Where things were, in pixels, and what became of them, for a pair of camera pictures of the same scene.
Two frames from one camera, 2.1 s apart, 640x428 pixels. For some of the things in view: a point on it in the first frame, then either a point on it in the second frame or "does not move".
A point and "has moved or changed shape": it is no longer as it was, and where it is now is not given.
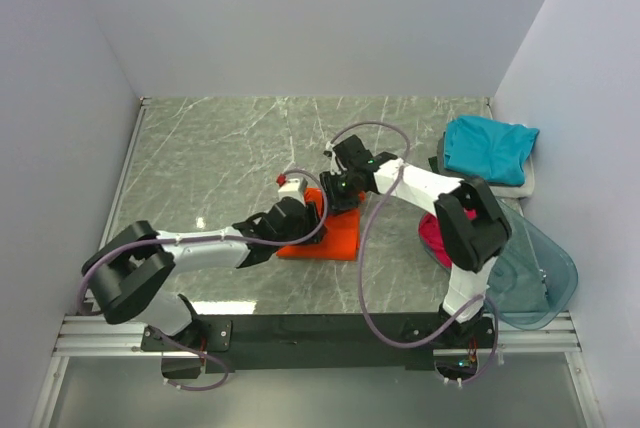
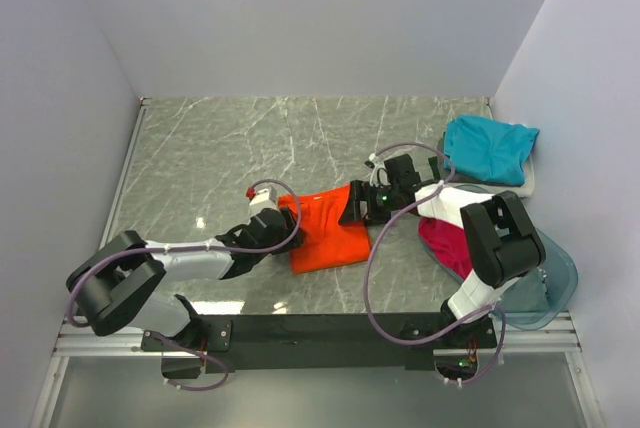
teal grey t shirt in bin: (516, 285) does not move
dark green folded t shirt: (434, 164) does not move
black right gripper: (337, 203) -> (360, 191)
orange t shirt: (341, 238) has moved or changed shape
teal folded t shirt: (488, 149) does not move
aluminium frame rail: (91, 335) does not move
